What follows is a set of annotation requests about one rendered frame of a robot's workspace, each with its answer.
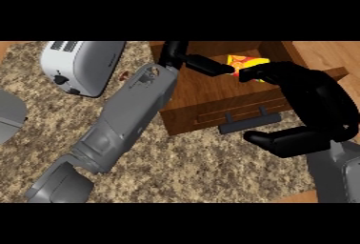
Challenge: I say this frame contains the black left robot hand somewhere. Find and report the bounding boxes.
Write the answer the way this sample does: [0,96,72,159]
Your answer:
[158,40,236,78]

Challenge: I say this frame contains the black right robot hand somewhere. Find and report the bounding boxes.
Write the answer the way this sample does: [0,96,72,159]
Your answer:
[238,61,360,159]

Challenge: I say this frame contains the orange and yellow cup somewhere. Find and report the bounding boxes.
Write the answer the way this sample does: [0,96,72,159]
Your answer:
[224,54,272,83]

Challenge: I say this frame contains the wooden drawer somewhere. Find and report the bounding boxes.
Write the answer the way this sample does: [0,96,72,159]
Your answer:
[149,40,350,137]

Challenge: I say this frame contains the white toaster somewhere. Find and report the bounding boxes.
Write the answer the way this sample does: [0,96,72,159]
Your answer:
[40,40,128,98]

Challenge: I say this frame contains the grey rounded appliance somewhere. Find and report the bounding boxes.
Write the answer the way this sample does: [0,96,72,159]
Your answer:
[0,90,28,145]

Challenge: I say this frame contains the dark grey drawer handle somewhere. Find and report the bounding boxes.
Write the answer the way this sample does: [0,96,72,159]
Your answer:
[218,106,283,135]

